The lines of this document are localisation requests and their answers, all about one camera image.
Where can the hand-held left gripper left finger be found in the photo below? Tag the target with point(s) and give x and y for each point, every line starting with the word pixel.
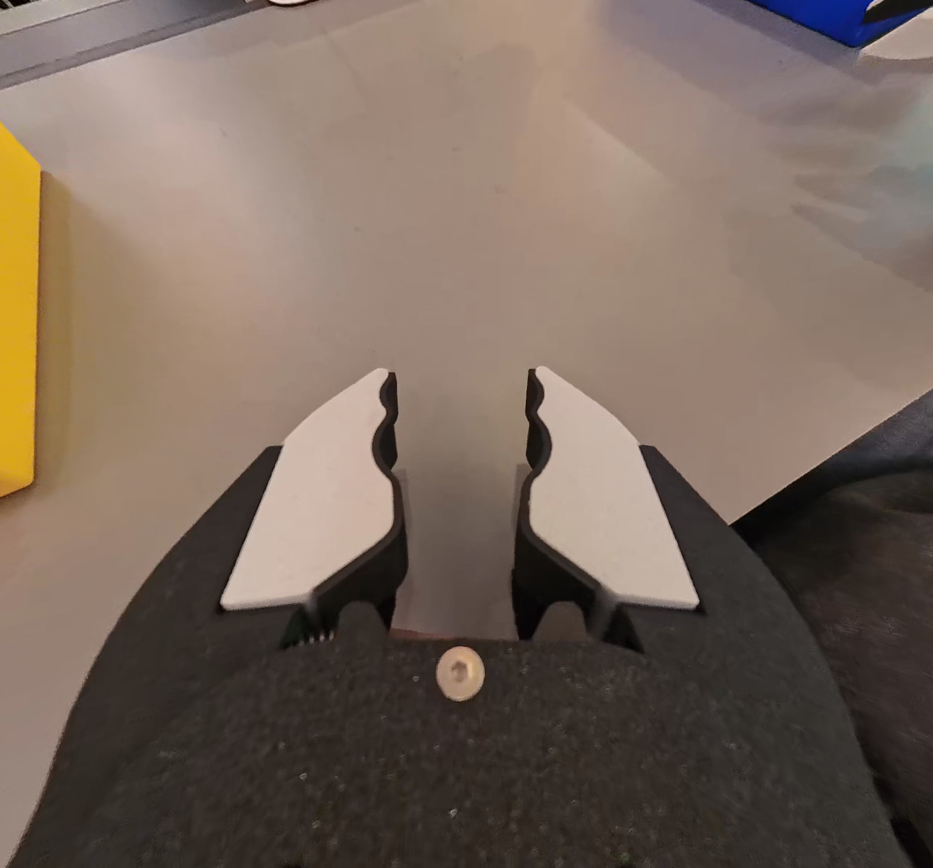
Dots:
pixel 321 518

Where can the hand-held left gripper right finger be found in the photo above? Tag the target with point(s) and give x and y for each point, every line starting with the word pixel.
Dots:
pixel 605 518

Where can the person's dark trousers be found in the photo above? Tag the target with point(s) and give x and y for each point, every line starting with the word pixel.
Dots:
pixel 860 554

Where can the yellow plastic bin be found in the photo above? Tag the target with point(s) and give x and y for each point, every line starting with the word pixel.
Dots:
pixel 18 314

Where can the grey metal panel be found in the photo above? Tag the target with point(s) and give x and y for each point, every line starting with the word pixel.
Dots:
pixel 87 22

